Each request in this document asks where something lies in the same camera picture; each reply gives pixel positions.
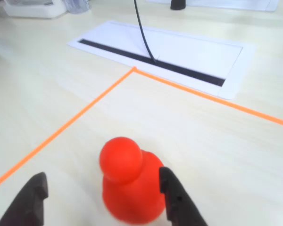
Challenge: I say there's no black camera stand foot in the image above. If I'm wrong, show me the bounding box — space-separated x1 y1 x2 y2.
170 0 187 10

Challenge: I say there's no white plastic device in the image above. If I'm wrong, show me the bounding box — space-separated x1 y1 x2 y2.
3 0 67 19

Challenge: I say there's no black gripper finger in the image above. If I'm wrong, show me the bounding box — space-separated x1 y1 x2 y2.
159 166 208 226
0 171 49 226

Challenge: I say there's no thin black cable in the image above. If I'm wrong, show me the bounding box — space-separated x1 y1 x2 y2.
133 0 158 63

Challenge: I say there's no orange tape strip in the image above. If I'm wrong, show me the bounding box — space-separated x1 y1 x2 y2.
0 67 138 192
132 66 283 129

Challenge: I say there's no white desk cable grommet plate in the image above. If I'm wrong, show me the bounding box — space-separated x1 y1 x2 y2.
67 20 257 101

